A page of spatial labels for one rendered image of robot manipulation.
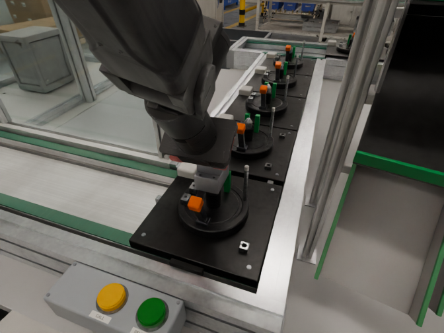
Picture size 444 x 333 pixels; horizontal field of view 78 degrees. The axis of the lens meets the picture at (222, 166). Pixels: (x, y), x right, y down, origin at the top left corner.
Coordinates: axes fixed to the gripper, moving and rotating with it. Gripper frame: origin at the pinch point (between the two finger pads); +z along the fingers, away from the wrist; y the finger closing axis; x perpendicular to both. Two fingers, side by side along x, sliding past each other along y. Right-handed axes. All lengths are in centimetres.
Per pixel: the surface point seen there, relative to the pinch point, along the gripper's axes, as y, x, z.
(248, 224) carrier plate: -7.3, 9.0, 10.1
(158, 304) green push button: 1.8, 23.9, -1.4
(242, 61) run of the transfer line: 25, -83, 86
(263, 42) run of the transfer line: 18, -108, 99
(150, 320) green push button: 1.7, 25.8, -2.7
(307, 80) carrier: -13, -57, 59
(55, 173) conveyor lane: 47, 7, 17
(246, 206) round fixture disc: -6.1, 5.7, 10.0
